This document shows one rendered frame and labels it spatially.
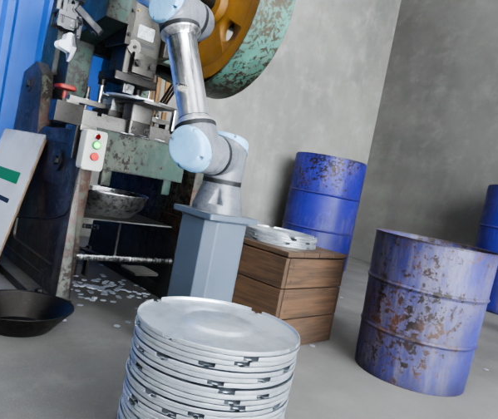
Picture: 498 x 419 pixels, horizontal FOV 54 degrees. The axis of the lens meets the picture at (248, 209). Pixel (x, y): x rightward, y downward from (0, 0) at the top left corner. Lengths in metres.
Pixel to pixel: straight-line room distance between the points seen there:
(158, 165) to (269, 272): 0.63
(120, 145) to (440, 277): 1.20
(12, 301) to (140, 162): 0.67
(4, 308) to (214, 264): 0.70
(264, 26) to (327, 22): 2.64
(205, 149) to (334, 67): 3.58
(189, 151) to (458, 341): 1.04
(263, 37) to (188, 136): 0.92
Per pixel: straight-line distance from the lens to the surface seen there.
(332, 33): 4.79
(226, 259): 1.43
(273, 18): 2.15
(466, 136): 4.80
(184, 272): 1.44
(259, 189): 4.20
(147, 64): 2.11
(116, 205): 2.03
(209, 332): 0.84
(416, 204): 4.89
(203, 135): 1.30
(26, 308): 1.76
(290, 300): 1.76
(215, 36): 2.40
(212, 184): 1.42
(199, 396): 0.79
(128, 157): 1.93
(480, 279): 1.74
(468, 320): 1.75
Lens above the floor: 0.55
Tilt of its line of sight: 3 degrees down
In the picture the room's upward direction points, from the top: 11 degrees clockwise
